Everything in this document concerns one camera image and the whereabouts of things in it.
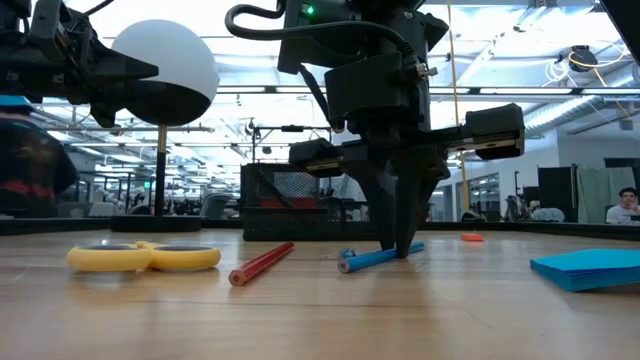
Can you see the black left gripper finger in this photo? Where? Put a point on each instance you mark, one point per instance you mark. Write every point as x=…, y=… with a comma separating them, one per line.
x=106, y=114
x=110, y=65

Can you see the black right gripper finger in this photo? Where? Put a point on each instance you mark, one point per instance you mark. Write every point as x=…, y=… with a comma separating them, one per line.
x=415, y=200
x=382, y=200

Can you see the blue pencil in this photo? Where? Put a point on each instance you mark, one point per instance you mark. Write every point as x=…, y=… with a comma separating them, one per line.
x=367, y=259

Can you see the small blue clip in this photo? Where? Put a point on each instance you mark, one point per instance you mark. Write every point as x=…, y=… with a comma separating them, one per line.
x=347, y=253

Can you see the orange eraser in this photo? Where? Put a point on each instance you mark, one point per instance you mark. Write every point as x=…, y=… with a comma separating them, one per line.
x=472, y=237

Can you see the red pencil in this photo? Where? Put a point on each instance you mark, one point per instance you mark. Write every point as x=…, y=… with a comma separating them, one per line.
x=260, y=265

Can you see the blue sticky note pad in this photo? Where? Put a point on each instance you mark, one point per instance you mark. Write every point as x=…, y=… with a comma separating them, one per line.
x=590, y=267

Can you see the black mesh desk organizer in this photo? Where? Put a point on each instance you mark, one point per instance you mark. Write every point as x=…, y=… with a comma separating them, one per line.
x=280, y=220

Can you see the white globe table lamp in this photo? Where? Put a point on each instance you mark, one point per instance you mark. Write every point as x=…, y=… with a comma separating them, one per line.
x=175, y=60

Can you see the person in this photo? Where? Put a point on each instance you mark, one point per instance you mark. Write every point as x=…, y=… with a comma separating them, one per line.
x=622, y=210
x=30, y=165

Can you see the black background stand bar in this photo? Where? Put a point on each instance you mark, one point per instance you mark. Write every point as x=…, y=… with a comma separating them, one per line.
x=292, y=128

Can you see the black partition panel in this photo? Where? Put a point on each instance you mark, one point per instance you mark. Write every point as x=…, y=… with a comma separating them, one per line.
x=557, y=195

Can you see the pale green curtain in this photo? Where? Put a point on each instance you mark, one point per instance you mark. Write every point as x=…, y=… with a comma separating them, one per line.
x=597, y=195

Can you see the round black ceiling fixture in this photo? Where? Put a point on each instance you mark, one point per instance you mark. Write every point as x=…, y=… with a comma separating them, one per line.
x=584, y=59

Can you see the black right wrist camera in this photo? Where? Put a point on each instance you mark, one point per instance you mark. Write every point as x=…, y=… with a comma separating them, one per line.
x=372, y=87

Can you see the black aluminium table frame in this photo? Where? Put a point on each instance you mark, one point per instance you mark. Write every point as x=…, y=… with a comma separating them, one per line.
x=550, y=229

